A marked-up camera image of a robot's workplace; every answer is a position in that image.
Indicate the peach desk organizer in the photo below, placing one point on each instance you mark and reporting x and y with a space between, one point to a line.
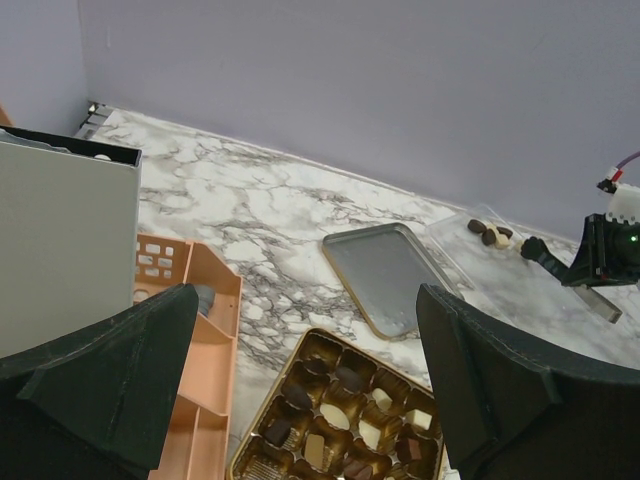
197 440

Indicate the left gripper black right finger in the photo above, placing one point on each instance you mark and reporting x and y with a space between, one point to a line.
514 406

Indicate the gold chocolate box tray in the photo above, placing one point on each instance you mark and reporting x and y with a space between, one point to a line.
285 442

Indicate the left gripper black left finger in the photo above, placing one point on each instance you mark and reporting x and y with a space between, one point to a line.
96 403

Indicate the white board sheet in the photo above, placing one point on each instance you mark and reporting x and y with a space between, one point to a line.
69 216

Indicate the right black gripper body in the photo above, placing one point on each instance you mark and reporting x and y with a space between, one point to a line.
608 255

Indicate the clear plastic tray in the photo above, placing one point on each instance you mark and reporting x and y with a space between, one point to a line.
521 293

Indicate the silver tin lid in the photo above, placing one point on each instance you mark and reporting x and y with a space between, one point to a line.
382 268

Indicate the white square chocolate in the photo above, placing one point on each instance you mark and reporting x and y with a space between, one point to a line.
491 232

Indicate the grey blue glue stick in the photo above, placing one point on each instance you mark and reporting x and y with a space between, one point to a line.
206 298

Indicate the peach mesh file rack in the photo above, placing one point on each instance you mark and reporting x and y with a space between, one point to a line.
5 120

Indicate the dark oval chocolate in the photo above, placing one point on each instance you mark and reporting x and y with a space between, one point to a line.
349 380

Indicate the brown chocolate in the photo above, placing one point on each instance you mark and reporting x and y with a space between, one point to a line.
408 450

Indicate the white oval chocolate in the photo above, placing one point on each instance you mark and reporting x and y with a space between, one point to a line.
335 416

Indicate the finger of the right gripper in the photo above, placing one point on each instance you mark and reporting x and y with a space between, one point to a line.
599 304

